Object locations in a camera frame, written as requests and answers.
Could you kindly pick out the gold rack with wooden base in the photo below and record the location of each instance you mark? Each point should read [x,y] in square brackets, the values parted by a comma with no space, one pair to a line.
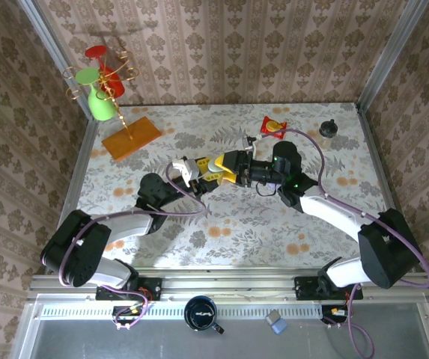
[131,140]

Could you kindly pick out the grey metal shelf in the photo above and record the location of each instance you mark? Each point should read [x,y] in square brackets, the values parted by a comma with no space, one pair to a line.
[87,344]

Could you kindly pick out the aluminium cross rail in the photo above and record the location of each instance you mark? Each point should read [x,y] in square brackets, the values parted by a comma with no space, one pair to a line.
[229,286]

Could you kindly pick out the aluminium side rail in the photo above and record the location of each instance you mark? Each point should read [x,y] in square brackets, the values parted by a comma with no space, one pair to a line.
[75,175]

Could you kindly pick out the clear bottle with black cap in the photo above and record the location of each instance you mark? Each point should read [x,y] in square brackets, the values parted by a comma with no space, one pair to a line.
[328,129]

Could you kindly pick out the small blue grey box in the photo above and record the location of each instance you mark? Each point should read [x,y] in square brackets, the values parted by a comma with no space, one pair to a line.
[277,322]

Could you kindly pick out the floral patterned tablecloth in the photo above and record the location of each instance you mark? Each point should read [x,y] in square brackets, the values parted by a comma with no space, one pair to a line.
[236,243]

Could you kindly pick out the green plastic wine glass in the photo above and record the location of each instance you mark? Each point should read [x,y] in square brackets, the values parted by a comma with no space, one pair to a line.
[101,108]

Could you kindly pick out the slotted metal strip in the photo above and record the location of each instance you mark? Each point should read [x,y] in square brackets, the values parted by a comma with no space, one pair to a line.
[236,311]

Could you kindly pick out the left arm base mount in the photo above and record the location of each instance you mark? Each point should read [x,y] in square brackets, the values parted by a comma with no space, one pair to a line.
[150,289]

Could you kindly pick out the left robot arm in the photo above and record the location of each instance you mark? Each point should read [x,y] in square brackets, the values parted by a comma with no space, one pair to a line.
[75,254]

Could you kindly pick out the black connector box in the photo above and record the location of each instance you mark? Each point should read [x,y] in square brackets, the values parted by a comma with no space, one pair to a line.
[334,312]
[126,313]

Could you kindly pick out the black mug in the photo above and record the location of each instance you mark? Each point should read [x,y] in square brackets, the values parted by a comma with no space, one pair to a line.
[199,314]

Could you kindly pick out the red plastic wine glass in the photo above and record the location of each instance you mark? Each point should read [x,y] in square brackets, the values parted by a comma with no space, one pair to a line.
[97,51]

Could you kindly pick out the red snack packet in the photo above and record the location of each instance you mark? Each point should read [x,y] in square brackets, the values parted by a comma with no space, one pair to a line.
[272,124]

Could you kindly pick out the aluminium frame post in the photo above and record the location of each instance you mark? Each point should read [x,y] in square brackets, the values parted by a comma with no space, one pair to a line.
[403,37]
[49,37]

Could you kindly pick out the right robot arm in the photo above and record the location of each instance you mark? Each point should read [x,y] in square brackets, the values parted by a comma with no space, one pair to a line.
[386,250]

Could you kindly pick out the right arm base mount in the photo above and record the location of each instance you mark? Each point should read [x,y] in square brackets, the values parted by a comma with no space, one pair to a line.
[305,289]

